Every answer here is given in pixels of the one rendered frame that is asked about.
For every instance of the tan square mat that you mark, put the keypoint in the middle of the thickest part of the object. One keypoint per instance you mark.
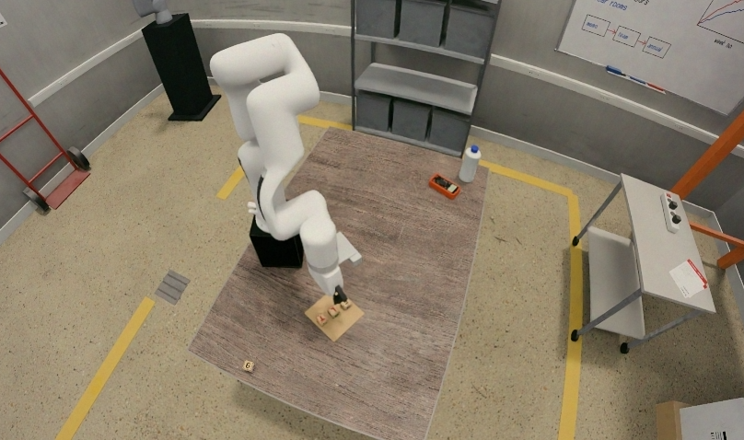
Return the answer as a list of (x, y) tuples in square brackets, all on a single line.
[(336, 327)]

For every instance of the white bottle with blue cap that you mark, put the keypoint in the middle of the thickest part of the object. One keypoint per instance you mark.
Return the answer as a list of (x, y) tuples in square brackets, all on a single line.
[(470, 164)]

